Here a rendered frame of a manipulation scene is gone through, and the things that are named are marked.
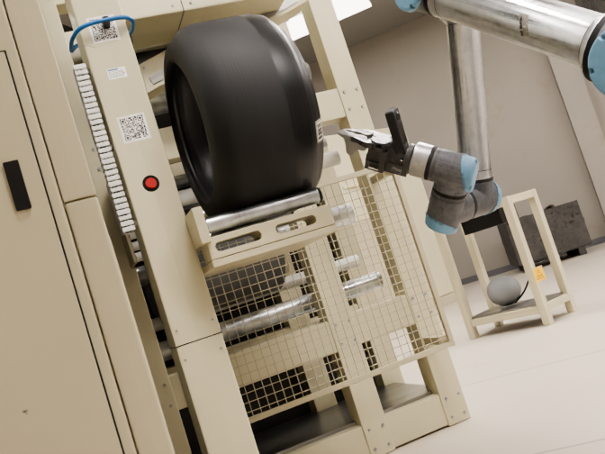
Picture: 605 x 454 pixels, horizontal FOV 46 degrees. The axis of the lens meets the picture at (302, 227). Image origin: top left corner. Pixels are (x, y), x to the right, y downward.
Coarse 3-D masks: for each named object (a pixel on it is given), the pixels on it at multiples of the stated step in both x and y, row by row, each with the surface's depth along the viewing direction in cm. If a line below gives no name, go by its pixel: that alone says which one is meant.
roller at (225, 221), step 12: (300, 192) 200; (312, 192) 200; (264, 204) 195; (276, 204) 196; (288, 204) 197; (300, 204) 198; (312, 204) 201; (216, 216) 191; (228, 216) 191; (240, 216) 192; (252, 216) 193; (264, 216) 195; (216, 228) 190; (228, 228) 192
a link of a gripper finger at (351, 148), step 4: (340, 132) 191; (344, 132) 191; (348, 132) 190; (352, 132) 191; (344, 136) 190; (348, 136) 189; (356, 136) 189; (360, 136) 189; (364, 136) 189; (348, 140) 190; (348, 144) 191; (352, 144) 191; (356, 144) 190; (348, 148) 191; (352, 148) 191; (356, 148) 191; (360, 148) 190; (364, 148) 189; (348, 152) 192; (352, 152) 192
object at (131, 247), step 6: (108, 192) 242; (126, 234) 229; (132, 234) 230; (126, 240) 230; (132, 240) 243; (126, 246) 235; (132, 246) 230; (138, 246) 231; (126, 252) 241; (132, 252) 228; (138, 252) 230; (132, 258) 228; (138, 258) 229; (132, 264) 232; (138, 264) 242; (144, 264) 243
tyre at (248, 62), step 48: (192, 48) 190; (240, 48) 188; (288, 48) 192; (192, 96) 234; (240, 96) 183; (288, 96) 187; (192, 144) 236; (240, 144) 184; (288, 144) 189; (240, 192) 192; (288, 192) 199
